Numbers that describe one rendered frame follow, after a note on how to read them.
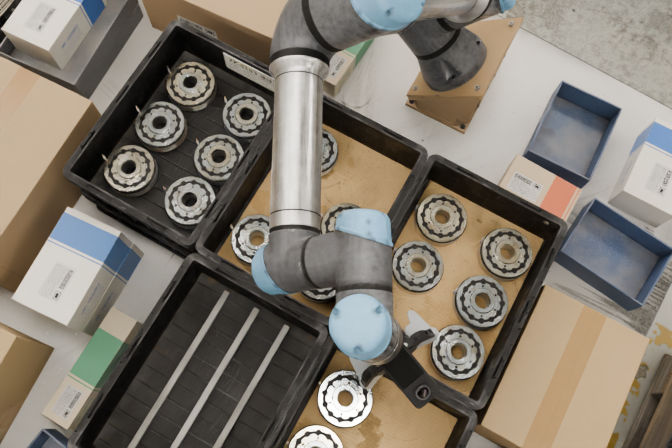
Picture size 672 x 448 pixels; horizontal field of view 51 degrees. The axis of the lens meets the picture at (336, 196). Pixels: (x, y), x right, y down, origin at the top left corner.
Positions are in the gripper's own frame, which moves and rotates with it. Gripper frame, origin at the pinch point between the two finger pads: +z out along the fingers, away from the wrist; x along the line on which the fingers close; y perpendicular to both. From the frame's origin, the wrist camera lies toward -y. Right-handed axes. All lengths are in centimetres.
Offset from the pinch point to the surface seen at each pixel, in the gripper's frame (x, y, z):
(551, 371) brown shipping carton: -20.5, -14.6, 21.9
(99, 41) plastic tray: 15, 101, 9
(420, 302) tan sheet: -8.6, 10.0, 19.1
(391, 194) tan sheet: -17.2, 31.3, 18.0
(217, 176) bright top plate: 9, 52, 6
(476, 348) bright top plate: -11.8, -3.5, 18.3
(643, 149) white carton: -68, 11, 36
